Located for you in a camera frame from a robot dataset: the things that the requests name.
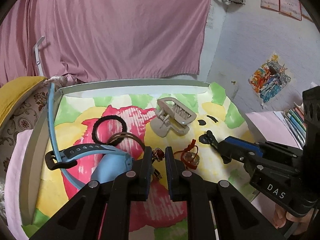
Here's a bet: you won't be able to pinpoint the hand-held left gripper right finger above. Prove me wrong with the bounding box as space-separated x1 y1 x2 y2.
165 146 253 240

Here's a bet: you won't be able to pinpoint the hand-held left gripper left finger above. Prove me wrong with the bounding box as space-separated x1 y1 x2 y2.
30 146 153 240

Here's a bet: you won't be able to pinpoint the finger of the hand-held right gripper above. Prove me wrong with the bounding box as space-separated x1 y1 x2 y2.
221 154 253 173
218 136 264 161

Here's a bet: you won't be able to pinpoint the braided cord bracelet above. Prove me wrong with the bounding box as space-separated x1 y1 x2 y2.
152 148 166 180

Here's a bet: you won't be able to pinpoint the red string pendant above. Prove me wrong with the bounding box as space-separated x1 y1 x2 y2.
174 140 201 170

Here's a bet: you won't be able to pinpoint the blue smartwatch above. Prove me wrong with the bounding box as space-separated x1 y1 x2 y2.
45 82 133 191

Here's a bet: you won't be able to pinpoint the brown beaded hair ties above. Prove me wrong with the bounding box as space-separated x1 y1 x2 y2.
106 132 146 153

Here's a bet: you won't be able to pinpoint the beige hair claw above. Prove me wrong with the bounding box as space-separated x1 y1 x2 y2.
150 97 197 137

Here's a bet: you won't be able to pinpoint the black hair tie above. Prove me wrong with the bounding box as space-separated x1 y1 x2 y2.
92 116 128 144

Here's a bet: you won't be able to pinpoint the grey shallow box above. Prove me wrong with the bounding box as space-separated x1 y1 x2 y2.
20 79 253 240

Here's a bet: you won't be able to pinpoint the person's right hand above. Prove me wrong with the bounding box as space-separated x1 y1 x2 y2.
272 201 316 233

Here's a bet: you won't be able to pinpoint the stack of books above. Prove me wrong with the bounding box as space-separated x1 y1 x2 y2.
284 102 308 143

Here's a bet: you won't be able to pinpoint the painted paper sheet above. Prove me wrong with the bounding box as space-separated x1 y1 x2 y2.
22 82 253 240

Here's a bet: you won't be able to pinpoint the floral patterned pillow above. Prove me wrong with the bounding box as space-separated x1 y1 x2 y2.
0 75 75 157

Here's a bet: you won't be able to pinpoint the pink curtain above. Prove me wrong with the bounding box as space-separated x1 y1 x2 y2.
0 0 212 86

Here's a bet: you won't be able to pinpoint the yellow pillow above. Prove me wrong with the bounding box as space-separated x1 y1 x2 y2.
0 76 48 128

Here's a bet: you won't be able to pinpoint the white folding desk lamp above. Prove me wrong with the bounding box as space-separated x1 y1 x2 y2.
34 36 46 77

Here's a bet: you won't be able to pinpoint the colourful cartoon wall poster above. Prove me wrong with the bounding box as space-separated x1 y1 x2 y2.
248 52 292 103

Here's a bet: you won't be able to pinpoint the small wall calendar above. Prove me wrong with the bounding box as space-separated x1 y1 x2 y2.
206 4 214 29

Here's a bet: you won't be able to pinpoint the group of wall certificates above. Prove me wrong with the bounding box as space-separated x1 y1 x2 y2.
260 0 313 22

